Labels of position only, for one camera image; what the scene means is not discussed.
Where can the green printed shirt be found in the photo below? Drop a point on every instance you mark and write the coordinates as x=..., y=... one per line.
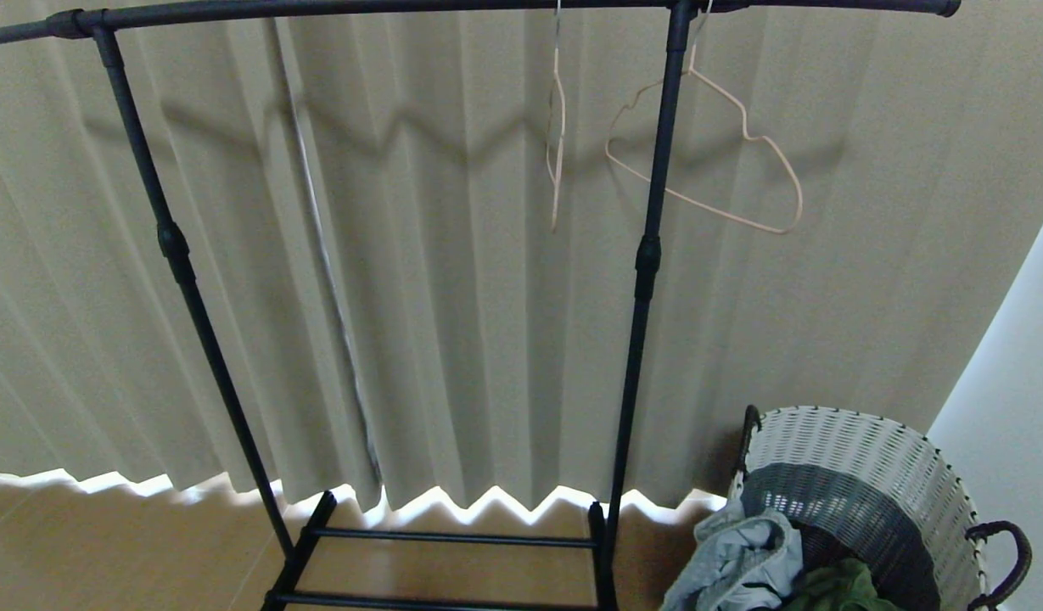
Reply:
x=839, y=590

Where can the pink clothes hanger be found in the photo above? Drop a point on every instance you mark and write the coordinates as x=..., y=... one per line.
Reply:
x=555, y=212
x=799, y=204

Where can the beige curtain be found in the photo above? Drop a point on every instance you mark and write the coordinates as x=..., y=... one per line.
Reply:
x=445, y=297

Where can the white laundry basket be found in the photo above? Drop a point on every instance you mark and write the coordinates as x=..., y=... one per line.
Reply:
x=869, y=441

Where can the pale grey garment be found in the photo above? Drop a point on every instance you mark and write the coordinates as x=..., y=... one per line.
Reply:
x=742, y=560

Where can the black clothes rack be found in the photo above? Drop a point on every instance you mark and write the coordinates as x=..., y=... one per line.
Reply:
x=647, y=263

